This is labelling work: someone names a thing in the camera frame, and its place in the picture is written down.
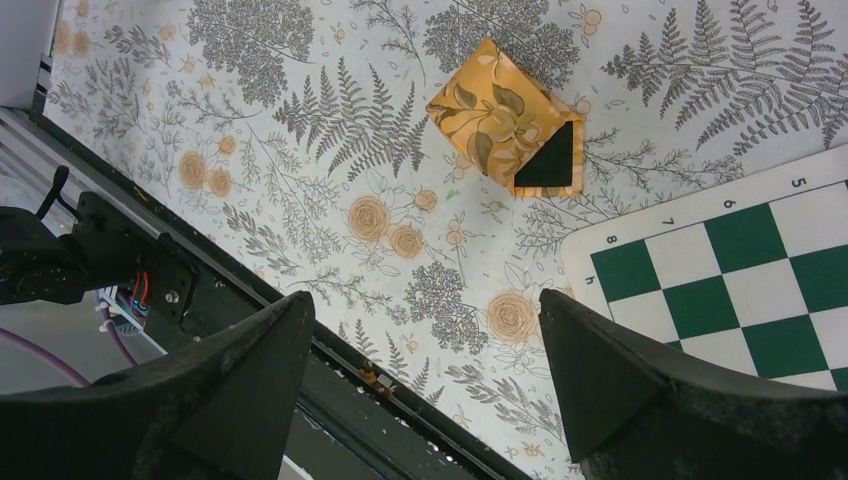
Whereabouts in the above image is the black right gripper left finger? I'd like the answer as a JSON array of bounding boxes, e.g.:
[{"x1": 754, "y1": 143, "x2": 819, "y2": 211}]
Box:
[{"x1": 1, "y1": 291, "x2": 315, "y2": 479}]

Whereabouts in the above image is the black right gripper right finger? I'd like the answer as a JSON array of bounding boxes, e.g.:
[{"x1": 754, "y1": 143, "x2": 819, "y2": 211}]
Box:
[{"x1": 539, "y1": 289, "x2": 847, "y2": 479}]

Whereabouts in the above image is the yellow patterned tie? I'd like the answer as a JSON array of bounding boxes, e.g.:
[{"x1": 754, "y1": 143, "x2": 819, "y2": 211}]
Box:
[{"x1": 426, "y1": 38, "x2": 585, "y2": 198}]

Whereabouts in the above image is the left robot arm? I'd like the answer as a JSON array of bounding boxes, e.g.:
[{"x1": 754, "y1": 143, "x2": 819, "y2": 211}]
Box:
[{"x1": 1, "y1": 166, "x2": 85, "y2": 305}]

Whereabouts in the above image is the green white chessboard mat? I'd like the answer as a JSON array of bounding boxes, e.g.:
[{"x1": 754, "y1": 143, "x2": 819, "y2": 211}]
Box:
[{"x1": 561, "y1": 147, "x2": 847, "y2": 391}]

